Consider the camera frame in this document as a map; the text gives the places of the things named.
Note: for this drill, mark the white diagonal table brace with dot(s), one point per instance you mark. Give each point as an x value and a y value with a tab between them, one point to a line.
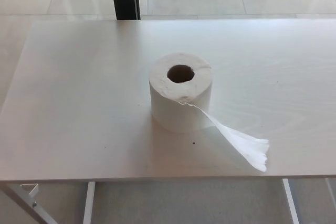
33	206

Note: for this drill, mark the white toilet paper roll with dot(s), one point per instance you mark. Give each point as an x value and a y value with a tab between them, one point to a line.
170	103

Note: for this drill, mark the white table leg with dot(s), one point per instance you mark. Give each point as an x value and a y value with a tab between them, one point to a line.
88	203
291	203

